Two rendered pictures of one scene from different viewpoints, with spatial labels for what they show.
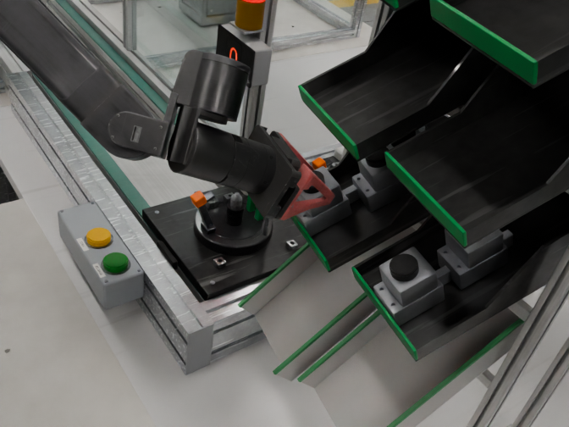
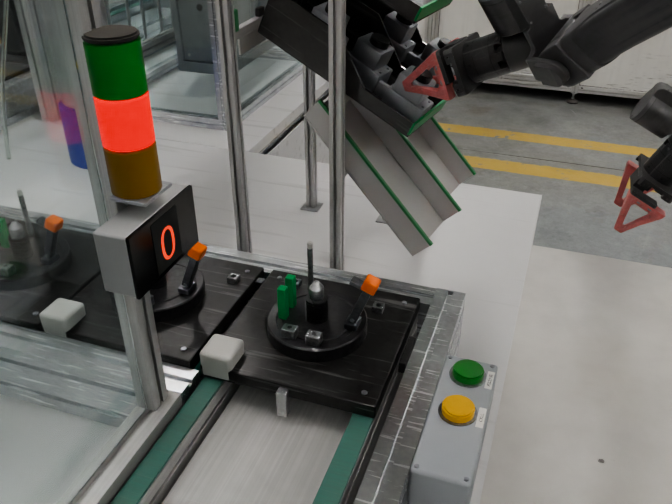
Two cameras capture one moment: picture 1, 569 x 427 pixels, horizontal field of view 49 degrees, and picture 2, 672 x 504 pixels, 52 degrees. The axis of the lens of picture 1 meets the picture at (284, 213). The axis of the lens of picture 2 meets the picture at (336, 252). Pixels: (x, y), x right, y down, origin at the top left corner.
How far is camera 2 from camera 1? 1.44 m
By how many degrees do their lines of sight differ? 90
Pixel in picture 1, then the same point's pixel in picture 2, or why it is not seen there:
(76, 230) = (472, 439)
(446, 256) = (408, 45)
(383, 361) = not seen: hidden behind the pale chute
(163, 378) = (478, 352)
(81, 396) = (555, 382)
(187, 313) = (449, 304)
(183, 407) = (483, 329)
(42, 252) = not seen: outside the picture
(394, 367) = not seen: hidden behind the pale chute
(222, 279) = (392, 300)
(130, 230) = (408, 408)
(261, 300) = (411, 237)
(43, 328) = (550, 459)
